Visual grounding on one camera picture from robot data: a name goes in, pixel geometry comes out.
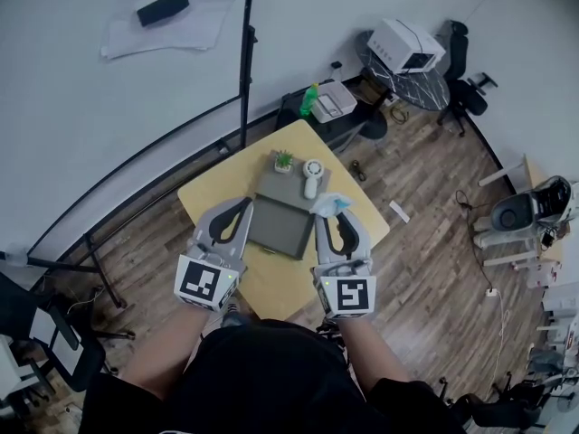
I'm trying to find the white printer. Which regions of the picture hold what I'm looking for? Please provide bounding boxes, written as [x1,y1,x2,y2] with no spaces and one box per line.
[311,79,358,125]

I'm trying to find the person's right forearm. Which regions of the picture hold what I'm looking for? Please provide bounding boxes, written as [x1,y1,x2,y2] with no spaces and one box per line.
[341,316,413,401]

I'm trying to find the grey tray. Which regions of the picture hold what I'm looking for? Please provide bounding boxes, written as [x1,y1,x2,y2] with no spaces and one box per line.
[247,150,331,261]

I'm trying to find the black whiteboard eraser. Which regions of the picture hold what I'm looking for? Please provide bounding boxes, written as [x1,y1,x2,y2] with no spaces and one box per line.
[137,0,190,28]

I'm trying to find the small potted green plant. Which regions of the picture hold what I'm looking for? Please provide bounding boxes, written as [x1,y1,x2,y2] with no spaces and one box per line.
[273,149,295,175]

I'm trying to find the white microwave oven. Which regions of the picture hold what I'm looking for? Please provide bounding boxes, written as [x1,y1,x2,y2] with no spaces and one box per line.
[366,18,447,75]

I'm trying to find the white handheld fan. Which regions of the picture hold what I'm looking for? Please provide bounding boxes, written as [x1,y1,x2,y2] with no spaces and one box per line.
[301,158,323,200]

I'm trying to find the round dark marble table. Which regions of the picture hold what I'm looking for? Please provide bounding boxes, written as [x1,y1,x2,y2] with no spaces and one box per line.
[356,29,451,139]

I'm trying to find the yellow square table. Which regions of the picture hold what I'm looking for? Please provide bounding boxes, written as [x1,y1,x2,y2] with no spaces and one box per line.
[176,118,391,321]

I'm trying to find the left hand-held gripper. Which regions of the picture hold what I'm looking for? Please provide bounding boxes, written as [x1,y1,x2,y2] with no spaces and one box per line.
[174,196,254,314]

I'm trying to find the black office chair with headrest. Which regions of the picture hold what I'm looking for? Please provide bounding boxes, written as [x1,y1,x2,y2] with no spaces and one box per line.
[436,19,498,137]

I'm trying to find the person's black shirt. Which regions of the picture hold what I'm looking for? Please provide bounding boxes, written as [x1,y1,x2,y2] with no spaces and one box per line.
[79,318,467,434]

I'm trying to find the green plastic bottle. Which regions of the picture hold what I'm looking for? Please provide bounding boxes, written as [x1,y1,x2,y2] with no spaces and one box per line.
[301,82,320,117]

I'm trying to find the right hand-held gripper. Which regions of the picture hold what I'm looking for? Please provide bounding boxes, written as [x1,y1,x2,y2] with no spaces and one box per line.
[309,209,377,320]

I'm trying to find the person's shoe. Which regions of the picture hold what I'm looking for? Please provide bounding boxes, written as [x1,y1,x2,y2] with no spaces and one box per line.
[221,300,241,329]

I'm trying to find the person's left forearm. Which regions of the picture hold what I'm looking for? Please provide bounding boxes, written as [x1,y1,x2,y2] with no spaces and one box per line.
[119,305,214,401]

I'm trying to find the white paper sheets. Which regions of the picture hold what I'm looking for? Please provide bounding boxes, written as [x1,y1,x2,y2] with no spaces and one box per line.
[100,0,236,61]

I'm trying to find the black-framed whiteboard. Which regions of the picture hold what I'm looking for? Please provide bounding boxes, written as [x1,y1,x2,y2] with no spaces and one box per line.
[0,0,259,309]

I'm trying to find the black mesh office chair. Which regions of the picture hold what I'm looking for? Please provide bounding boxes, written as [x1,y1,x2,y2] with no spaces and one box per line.
[0,271,137,392]

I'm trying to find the white and black robot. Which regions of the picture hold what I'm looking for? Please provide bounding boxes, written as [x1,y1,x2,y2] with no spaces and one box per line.
[473,175,579,248]

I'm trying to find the black low stand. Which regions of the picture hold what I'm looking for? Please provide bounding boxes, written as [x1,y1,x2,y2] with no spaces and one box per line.
[275,90,388,153]

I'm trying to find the white laptop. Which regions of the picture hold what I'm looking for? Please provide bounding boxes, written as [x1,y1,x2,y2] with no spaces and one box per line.
[29,307,85,374]

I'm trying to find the white paper strip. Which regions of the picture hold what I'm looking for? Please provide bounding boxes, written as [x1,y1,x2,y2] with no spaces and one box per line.
[388,200,412,224]

